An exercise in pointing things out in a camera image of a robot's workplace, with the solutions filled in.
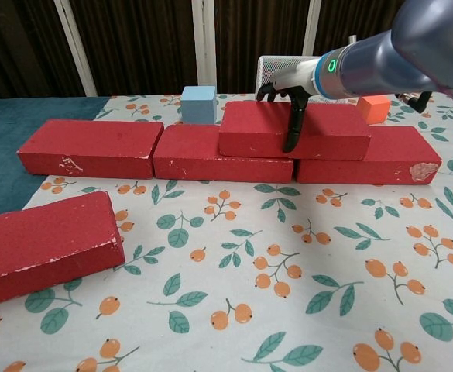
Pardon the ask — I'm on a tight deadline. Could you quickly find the floral print tablecloth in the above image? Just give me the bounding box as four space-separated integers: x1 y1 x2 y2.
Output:
0 91 453 372

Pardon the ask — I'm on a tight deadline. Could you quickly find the light blue cube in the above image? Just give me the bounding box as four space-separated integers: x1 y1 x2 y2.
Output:
180 85 217 125

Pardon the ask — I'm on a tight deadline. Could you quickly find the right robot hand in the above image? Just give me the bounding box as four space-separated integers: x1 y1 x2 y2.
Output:
255 57 321 153

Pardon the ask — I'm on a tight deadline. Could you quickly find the white metal frame bar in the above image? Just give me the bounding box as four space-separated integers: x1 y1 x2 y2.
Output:
191 0 217 96
303 0 323 59
53 0 98 97

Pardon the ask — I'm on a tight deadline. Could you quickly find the white wire mesh basket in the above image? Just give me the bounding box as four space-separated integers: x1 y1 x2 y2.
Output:
256 55 357 105

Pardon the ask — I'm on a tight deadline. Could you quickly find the red foam brick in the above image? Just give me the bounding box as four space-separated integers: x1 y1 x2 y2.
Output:
152 123 294 182
16 119 165 180
218 101 372 161
0 190 126 311

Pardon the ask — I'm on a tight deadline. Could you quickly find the dark pleated curtain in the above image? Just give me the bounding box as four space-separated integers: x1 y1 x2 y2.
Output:
0 0 405 102

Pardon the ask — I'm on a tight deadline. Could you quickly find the orange cube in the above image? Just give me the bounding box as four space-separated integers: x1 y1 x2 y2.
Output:
355 95 390 126

